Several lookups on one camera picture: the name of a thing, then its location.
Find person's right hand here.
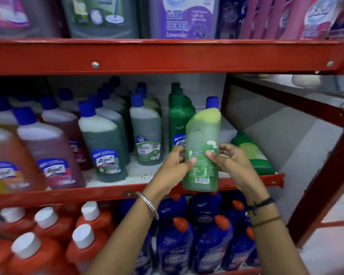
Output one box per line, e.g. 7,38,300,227
205,143,271,204

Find person's left hand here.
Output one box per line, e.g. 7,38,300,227
145,145,197,202

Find green blue-capped cleaner bottle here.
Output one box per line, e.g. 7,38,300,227
183,96,222,193

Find person's left forearm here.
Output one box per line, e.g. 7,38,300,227
84,196,167,275

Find person's right forearm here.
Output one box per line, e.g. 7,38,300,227
246,199,311,275

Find green bottle with yellow label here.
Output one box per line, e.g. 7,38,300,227
231,131,276,176

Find dark green green-capped bottle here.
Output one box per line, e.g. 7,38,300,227
169,82,192,104
169,93,196,153

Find silver metal bangle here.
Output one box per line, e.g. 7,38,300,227
135,191,160,220

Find black thread wristband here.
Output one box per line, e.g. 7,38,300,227
246,197,276,216

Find group of blue orange-capped bottles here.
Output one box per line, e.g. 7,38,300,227
116,192,261,275

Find brown thread wristband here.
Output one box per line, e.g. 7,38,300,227
251,216,282,228

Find rows of green cleaner bottles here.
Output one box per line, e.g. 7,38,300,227
78,77,164,183

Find red metal shelf rack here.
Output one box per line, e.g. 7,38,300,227
0,38,344,275
221,74,344,248

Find dark purple refill pouch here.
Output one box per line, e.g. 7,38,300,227
216,0,245,40

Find rows of pink blue-capped bottles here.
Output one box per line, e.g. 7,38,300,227
0,88,93,193

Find large purple cleaner jug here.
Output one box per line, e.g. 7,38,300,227
148,0,220,40

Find pink floor cleaner bottle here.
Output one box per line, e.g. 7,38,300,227
275,0,302,40
297,0,342,40
239,0,260,40
257,0,279,40

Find group of orange white-capped bottles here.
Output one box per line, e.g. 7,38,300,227
0,201,115,275

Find large green cleaner jug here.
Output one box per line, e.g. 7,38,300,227
60,0,140,39

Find large pink cleaner jug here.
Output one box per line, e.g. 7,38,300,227
0,0,61,39

